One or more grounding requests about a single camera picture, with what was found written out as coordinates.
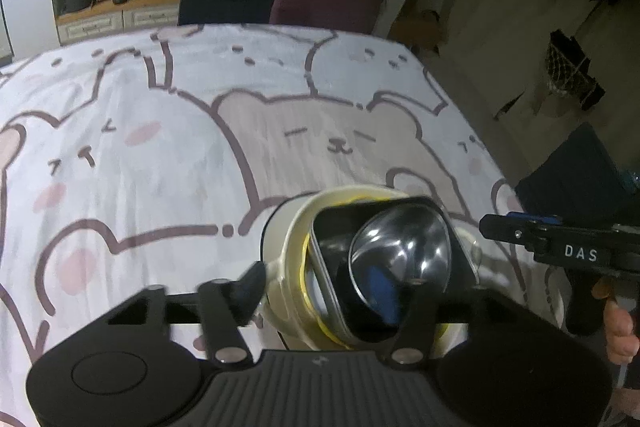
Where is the cream two-handled bowl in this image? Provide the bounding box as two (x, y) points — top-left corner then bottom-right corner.
(260, 186), (484, 354)

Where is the cardboard box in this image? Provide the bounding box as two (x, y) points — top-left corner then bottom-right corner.
(400, 9), (441, 53)

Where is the dark blue seat cushion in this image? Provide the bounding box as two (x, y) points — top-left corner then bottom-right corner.
(515, 126), (627, 229)

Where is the person's right hand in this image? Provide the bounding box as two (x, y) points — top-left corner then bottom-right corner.
(591, 279), (640, 366)

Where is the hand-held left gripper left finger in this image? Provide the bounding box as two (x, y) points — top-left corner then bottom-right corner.
(106, 258), (269, 365)

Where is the steel rectangular container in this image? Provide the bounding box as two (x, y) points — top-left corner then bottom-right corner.
(307, 197), (474, 344)

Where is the wooden-top drawer cabinet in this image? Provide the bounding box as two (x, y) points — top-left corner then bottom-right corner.
(55, 0), (181, 46)

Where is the small round steel bowl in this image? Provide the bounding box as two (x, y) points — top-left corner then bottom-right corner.
(347, 202), (454, 329)

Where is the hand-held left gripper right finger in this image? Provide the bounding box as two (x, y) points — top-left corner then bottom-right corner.
(389, 279), (506, 366)

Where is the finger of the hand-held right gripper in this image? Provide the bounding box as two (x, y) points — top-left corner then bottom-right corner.
(507, 212), (564, 225)
(478, 213), (556, 259)

